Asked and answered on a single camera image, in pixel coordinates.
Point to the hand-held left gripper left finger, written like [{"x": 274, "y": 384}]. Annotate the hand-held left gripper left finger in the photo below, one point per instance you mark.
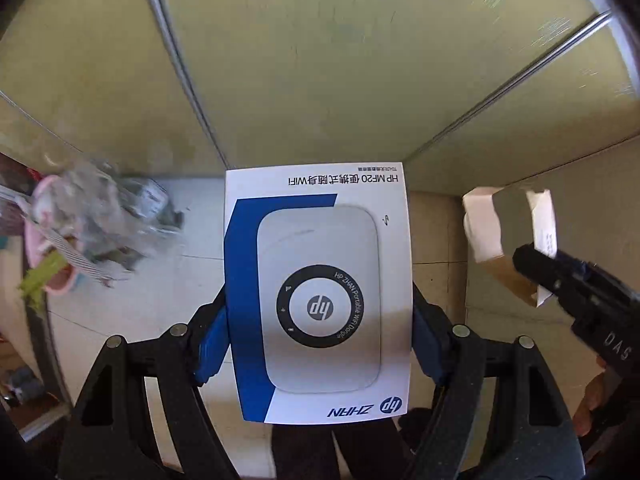
[{"x": 207, "y": 345}]

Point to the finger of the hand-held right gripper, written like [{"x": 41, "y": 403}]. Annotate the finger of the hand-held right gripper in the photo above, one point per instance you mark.
[
  {"x": 595, "y": 275},
  {"x": 545, "y": 272}
]

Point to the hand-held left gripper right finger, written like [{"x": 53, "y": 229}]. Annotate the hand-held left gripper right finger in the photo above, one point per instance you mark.
[{"x": 425, "y": 340}]

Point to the long white carton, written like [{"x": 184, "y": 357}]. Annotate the long white carton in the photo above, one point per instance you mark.
[{"x": 487, "y": 225}]

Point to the white and blue box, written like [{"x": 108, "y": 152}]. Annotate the white and blue box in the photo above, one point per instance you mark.
[{"x": 320, "y": 270}]

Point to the person's right hand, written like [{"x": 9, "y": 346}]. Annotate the person's right hand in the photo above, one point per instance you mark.
[{"x": 589, "y": 407}]

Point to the clear plastic bag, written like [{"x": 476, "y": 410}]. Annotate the clear plastic bag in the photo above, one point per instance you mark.
[{"x": 115, "y": 220}]

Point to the green vegetable scrap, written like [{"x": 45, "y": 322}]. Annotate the green vegetable scrap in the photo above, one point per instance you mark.
[{"x": 42, "y": 280}]

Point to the pink plastic basin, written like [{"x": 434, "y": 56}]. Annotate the pink plastic basin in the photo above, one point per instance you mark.
[{"x": 37, "y": 240}]

